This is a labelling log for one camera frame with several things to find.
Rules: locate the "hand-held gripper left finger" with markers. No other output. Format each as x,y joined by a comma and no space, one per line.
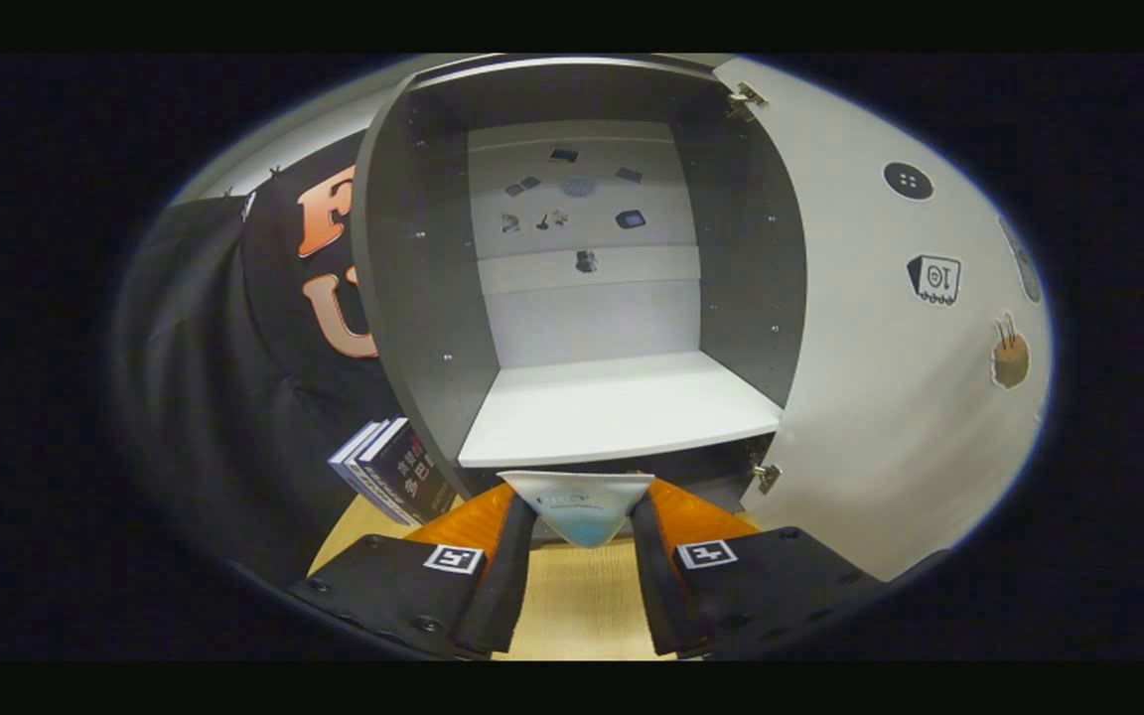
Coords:
502,576

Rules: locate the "white blue pouch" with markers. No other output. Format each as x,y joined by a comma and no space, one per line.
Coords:
582,506

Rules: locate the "metal door hinge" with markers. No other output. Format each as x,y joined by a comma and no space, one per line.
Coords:
766,477
746,99

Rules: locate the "dark cover book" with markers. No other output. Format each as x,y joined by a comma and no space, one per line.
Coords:
413,477

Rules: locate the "blue white book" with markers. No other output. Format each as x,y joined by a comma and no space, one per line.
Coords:
354,472

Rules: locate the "black backdrop cloth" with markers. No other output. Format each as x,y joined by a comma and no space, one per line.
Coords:
195,377

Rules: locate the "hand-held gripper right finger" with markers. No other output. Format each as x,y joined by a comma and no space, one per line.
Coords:
656,576

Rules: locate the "white cabinet shelf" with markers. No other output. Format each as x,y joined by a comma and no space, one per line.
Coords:
612,407

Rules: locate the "grey cabinet body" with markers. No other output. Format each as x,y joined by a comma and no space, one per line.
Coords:
433,298

